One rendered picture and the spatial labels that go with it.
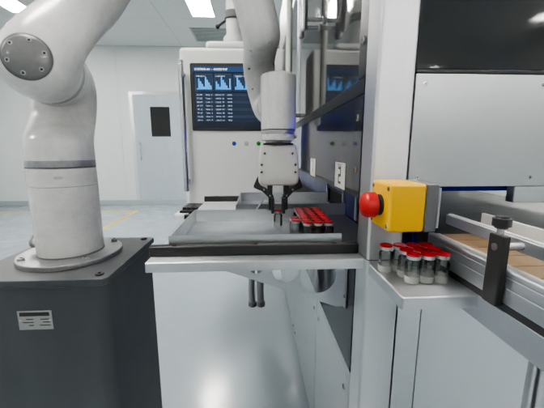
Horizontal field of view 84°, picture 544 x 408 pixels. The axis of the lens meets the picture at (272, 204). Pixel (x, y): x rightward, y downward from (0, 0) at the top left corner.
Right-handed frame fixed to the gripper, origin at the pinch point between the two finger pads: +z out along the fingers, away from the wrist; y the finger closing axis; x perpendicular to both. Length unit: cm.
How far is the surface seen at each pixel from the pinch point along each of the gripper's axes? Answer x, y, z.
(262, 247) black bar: 20.5, 4.3, 4.5
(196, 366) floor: -62, 37, 94
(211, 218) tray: -7.1, 18.0, 5.2
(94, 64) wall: -531, 301, -168
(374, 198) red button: 32.0, -12.2, -6.6
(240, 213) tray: -7.2, 9.9, 3.6
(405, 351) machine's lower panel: 24.8, -23.2, 24.5
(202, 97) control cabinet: -77, 31, -38
